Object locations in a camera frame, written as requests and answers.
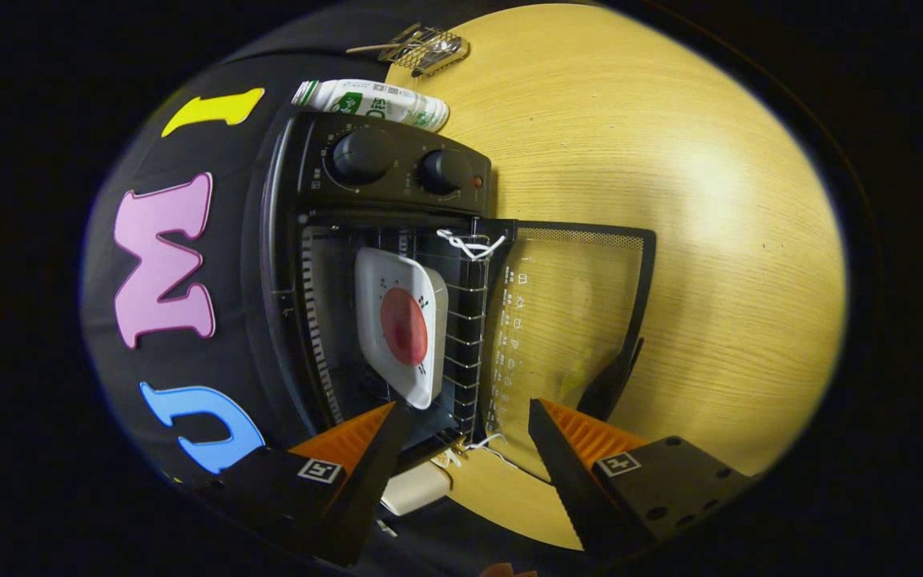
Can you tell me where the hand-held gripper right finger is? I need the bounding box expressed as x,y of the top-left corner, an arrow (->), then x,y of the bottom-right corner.
527,398 -> 755,562

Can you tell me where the white bread toaster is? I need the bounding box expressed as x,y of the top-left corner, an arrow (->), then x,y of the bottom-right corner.
380,461 -> 453,518

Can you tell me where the white square plate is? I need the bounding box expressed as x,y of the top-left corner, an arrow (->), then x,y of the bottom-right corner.
353,246 -> 449,411

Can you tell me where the white bottle with green label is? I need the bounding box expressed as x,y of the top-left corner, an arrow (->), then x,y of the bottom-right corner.
292,79 -> 451,133

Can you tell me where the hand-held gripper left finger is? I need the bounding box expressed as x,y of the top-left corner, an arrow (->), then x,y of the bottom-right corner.
205,401 -> 410,568

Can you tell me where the black toaster oven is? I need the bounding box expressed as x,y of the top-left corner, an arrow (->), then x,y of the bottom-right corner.
241,104 -> 659,474

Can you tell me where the round pink meat slice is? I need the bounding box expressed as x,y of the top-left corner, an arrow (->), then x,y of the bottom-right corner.
380,287 -> 430,368

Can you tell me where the wire mesh holder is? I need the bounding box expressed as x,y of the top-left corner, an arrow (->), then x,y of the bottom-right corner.
377,24 -> 471,79

